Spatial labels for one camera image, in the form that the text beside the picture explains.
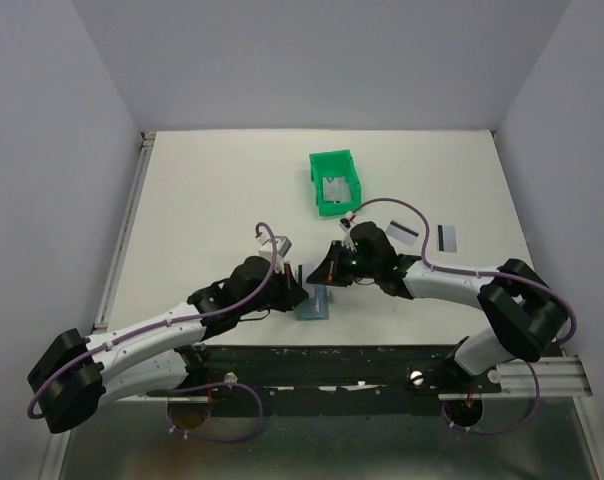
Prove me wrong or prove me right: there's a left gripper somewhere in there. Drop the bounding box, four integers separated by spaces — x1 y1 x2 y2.
239 262 310 317

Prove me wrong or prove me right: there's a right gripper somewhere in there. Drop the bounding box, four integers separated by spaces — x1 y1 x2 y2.
307 240 379 288

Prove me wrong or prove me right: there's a silver magnetic stripe card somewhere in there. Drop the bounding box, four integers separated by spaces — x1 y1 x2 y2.
295 262 316 286

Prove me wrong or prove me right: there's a green leather card holder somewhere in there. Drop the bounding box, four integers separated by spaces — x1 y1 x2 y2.
295 285 333 321

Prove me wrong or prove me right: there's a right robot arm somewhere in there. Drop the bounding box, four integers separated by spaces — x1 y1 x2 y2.
306 222 569 392

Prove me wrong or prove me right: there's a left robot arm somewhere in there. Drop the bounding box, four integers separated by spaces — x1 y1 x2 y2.
27 256 309 434

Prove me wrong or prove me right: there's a silver card near right gripper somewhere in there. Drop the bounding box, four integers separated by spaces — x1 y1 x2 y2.
385 220 419 247

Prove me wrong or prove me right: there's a silver card in bin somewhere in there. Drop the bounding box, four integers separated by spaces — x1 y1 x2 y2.
322 176 357 204

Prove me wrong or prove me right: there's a far right silver card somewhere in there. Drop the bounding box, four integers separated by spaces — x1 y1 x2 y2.
437 224 458 253

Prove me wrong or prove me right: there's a green plastic bin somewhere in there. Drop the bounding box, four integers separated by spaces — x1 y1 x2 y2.
309 150 362 217

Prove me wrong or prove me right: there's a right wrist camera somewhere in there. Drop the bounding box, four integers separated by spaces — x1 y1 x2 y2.
339 211 357 245

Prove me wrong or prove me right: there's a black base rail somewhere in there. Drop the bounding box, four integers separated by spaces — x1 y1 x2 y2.
146 342 503 419

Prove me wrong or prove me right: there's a right aluminium frame extrusion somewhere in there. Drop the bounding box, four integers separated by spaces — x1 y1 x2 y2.
487 359 597 479

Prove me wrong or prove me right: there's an aluminium frame extrusion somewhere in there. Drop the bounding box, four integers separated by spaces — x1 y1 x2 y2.
487 359 597 479
39 132 157 479

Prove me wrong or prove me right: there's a left aluminium frame extrusion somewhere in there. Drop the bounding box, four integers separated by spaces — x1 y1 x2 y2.
39 132 157 479

